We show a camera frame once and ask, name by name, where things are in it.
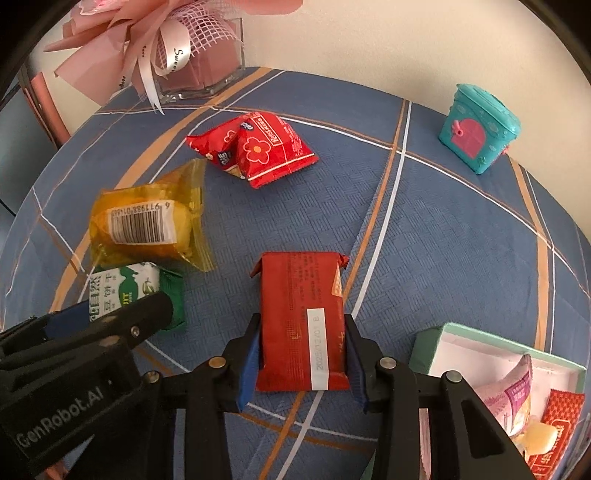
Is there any red patterned snack packet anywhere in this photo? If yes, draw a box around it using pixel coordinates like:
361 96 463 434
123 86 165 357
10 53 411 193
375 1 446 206
526 388 585 478

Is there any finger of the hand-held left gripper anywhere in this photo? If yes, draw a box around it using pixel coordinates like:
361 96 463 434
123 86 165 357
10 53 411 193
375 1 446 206
0 305 90 346
76 292 175 345

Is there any pink paper flower bouquet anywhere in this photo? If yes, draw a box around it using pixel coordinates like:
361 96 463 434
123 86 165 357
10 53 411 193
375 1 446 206
44 0 305 116

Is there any pale yellow jelly cup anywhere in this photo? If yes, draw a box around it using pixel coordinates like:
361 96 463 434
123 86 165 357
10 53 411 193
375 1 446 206
515 418 559 455

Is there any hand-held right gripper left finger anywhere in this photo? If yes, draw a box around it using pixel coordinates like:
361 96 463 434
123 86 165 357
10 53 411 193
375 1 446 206
65 314 264 480

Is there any dark red snack packet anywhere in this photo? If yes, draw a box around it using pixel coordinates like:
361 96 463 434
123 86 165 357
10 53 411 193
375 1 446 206
249 251 351 392

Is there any teal toy box pink door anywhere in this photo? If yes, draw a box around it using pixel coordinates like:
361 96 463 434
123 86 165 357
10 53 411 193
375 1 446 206
438 84 522 175

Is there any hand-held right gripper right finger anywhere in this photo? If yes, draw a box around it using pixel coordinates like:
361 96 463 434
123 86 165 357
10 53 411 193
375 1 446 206
341 315 527 480

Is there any red flower print snack packet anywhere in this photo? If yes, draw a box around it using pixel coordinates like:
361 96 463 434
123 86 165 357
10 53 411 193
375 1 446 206
235 112 319 190
185 115 252 178

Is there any clear glass vase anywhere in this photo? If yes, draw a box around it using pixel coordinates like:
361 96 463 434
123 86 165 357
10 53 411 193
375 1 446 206
154 16 245 103

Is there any green and white biscuit packet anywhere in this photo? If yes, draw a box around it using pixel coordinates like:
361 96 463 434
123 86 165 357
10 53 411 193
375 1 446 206
78 261 186 330

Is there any white tray with teal rim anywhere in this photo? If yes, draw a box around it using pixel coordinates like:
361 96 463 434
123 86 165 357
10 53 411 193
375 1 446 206
360 323 589 480

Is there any pink snack packet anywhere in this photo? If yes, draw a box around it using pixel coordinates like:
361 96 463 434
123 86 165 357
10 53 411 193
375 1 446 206
475 354 534 437

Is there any yellow snack packet with barcode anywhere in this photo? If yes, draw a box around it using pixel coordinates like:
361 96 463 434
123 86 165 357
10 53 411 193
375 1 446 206
89 159 217 274

